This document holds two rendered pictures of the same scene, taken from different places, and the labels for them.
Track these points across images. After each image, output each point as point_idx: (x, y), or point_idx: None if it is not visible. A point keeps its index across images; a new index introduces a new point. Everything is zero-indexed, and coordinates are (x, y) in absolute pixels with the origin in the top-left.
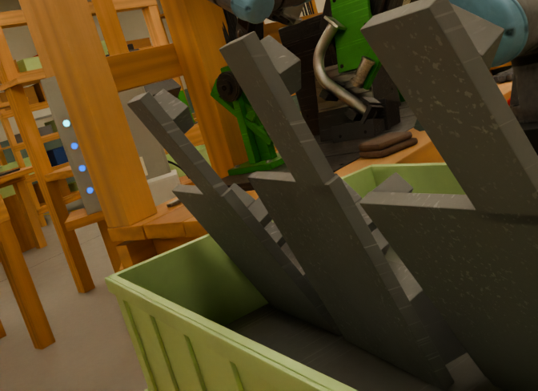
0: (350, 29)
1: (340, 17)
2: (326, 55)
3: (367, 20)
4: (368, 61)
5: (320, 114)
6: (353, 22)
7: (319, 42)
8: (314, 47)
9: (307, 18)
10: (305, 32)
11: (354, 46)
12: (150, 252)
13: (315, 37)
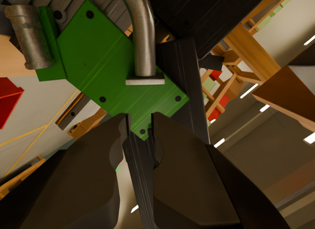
0: (122, 79)
1: (151, 84)
2: None
3: (105, 105)
4: (26, 68)
5: None
6: (123, 90)
7: (145, 32)
8: None
9: (228, 33)
10: (224, 9)
11: (95, 61)
12: None
13: (201, 13)
